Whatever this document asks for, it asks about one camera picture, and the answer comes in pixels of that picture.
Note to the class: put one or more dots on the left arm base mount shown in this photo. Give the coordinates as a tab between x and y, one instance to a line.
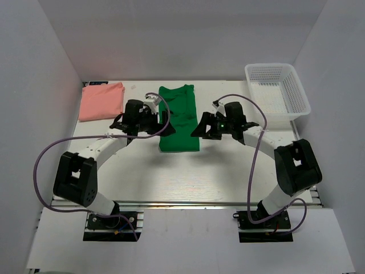
116	229

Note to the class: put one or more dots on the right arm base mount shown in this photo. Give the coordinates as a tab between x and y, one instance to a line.
275	230

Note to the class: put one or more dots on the dark label plate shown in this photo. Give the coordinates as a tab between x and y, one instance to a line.
96	83

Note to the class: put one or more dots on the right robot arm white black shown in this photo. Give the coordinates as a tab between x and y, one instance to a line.
297	169

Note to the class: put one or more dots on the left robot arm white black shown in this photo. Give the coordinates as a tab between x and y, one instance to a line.
77	175

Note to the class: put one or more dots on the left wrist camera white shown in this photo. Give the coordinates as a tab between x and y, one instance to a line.
151	103

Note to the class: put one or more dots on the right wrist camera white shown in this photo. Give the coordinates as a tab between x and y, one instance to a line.
219	109

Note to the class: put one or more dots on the white plastic mesh basket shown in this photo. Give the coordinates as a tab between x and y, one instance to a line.
277	90

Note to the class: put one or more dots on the folded pink t shirt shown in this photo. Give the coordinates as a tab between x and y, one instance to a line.
100	102

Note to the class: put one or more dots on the green t shirt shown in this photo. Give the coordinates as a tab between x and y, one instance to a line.
182	104

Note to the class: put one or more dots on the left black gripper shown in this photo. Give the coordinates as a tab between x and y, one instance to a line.
146	112

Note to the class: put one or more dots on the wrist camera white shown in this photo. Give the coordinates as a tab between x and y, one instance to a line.
219	109
151	103

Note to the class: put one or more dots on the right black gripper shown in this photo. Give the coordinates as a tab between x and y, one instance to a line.
207	119

